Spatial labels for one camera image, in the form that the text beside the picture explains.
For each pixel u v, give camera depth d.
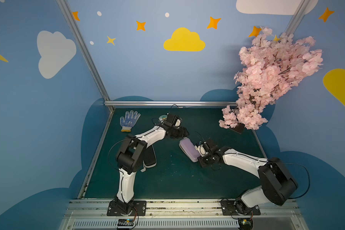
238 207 0.65
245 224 0.73
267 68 0.70
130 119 1.15
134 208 0.74
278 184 0.44
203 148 0.77
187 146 0.93
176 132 0.84
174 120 0.79
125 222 0.73
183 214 0.73
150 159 0.89
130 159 0.52
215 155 0.67
